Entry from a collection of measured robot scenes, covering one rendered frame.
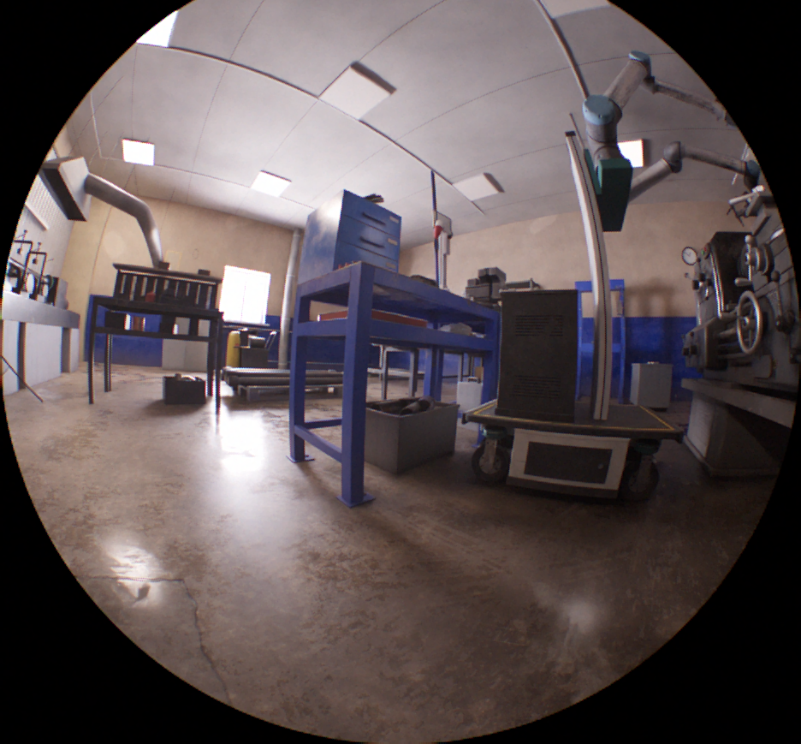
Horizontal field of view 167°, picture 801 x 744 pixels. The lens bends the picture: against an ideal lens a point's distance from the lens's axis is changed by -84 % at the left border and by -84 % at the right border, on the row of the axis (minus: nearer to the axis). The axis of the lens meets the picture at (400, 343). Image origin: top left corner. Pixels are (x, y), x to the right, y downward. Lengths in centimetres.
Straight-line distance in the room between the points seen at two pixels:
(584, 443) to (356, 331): 90
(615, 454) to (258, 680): 116
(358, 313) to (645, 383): 336
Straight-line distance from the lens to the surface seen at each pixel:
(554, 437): 109
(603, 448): 111
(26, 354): 339
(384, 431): 129
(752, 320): 114
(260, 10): 324
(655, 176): 212
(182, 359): 562
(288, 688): 59
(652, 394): 373
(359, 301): 91
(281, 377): 305
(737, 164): 205
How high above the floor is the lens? 55
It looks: 3 degrees up
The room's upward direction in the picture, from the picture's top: 3 degrees clockwise
